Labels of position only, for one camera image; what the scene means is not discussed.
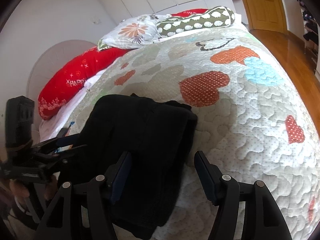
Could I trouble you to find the green white bolster pillow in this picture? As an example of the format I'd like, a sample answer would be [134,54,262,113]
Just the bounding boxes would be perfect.
[156,6,235,38]

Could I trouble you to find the white bed sheet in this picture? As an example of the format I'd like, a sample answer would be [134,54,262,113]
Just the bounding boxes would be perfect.
[39,69,106,142]

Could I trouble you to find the wooden door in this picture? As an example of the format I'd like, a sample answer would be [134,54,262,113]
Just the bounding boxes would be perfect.
[242,0,287,34]

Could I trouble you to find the red long pillow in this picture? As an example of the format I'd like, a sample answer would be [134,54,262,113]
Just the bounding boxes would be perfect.
[38,47,129,120]

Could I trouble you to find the black pants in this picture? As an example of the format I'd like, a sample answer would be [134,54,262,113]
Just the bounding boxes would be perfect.
[57,93,199,240]

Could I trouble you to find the white floral pillow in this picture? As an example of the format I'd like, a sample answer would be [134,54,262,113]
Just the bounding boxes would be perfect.
[97,14,171,51]

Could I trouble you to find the person's left hand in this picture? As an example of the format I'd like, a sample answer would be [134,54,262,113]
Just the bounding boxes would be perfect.
[8,175,58,201]

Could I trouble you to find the red pillow behind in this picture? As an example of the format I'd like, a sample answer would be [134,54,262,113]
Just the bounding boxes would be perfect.
[171,8,208,17]

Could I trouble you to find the shoe rack with clutter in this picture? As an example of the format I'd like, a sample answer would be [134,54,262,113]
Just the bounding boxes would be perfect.
[297,0,319,74]

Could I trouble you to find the heart patterned quilt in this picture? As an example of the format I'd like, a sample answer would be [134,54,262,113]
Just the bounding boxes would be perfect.
[64,28,319,239]

